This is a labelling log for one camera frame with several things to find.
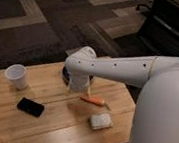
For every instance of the black smartphone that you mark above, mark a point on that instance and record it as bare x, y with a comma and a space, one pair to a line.
31, 107

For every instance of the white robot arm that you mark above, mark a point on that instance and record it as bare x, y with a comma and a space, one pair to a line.
156, 116

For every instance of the orange pepper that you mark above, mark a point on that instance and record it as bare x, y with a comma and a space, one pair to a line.
95, 100

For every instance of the white paper cup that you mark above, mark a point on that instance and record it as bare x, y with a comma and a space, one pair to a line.
17, 75

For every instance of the black office chair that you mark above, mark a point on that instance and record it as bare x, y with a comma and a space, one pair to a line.
160, 31

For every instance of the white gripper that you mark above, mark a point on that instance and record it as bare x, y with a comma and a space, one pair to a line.
79, 83

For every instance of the dark blue bowl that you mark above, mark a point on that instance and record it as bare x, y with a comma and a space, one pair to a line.
65, 76

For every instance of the white sponge block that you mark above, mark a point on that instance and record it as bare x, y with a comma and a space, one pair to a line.
100, 121

